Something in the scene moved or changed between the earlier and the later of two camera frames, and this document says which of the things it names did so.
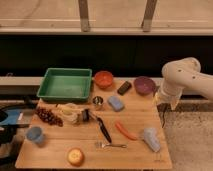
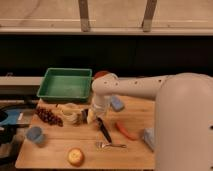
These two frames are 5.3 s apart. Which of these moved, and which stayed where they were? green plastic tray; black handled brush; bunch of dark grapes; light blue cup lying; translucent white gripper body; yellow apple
Moved: black handled brush; translucent white gripper body
Stayed: light blue cup lying; bunch of dark grapes; yellow apple; green plastic tray
